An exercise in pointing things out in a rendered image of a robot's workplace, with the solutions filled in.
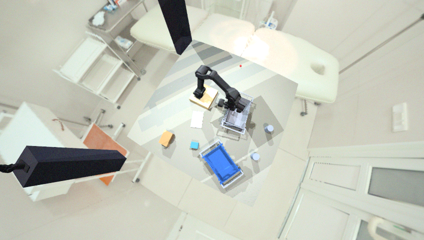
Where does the light blue block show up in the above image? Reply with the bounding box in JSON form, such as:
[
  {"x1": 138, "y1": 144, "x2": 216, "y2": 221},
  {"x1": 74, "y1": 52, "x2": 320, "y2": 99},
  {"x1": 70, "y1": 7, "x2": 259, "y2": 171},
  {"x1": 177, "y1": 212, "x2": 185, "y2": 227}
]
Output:
[{"x1": 190, "y1": 141, "x2": 199, "y2": 149}]

